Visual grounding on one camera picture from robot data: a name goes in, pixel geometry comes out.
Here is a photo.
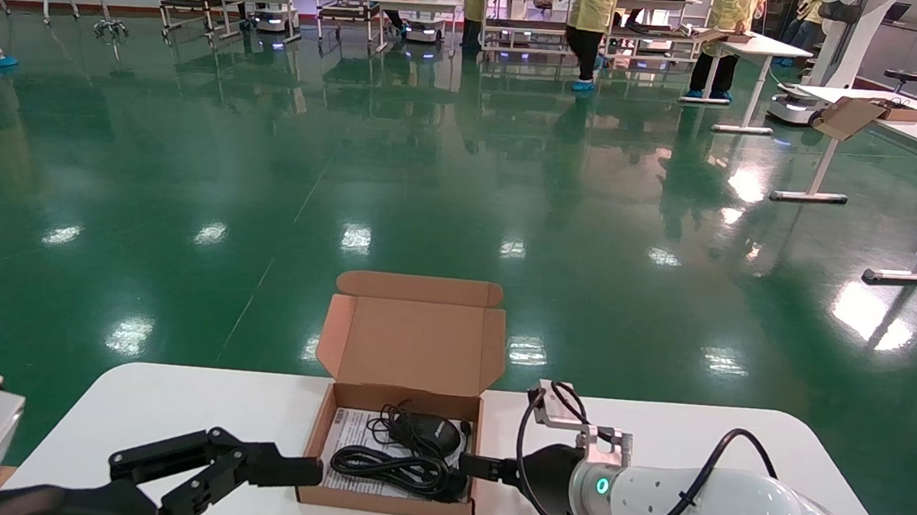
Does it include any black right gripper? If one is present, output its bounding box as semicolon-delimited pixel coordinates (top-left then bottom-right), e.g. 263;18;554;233
453;436;587;515

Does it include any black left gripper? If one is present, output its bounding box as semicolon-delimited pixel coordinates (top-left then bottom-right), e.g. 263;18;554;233
0;410;326;515

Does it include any brown cardboard storage box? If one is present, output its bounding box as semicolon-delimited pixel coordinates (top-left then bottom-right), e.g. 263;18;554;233
294;267;513;515

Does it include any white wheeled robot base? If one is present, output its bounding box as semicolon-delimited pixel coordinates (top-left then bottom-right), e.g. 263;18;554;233
248;6;293;39
402;15;448;47

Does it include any flat brown cardboard box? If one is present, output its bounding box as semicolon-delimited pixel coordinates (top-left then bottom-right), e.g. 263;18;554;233
692;24;758;47

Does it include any open cardboard box with parts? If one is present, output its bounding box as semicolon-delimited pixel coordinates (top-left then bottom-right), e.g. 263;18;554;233
812;92;917;149

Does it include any white printed instruction sheet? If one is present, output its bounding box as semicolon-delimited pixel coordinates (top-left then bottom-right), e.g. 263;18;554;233
322;406;470;505

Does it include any white metal shelf rack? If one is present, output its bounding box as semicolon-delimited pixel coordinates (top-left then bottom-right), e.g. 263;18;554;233
605;0;722;71
478;0;612;64

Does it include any white metal cart rack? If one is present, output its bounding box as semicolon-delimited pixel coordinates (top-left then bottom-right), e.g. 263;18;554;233
148;0;220;42
308;0;382;47

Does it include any white wheeled robot with column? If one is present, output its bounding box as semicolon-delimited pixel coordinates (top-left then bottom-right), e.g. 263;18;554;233
766;0;897;134

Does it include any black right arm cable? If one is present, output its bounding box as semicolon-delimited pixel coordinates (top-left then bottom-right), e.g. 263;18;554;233
509;380;785;515

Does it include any black wired computer mouse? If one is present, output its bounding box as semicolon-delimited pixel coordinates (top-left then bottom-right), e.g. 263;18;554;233
365;398;475;465

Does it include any black coiled power cord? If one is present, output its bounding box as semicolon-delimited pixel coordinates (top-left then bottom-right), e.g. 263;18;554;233
327;442;472;506

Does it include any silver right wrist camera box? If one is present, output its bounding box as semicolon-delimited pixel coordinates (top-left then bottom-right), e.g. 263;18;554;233
531;379;639;470

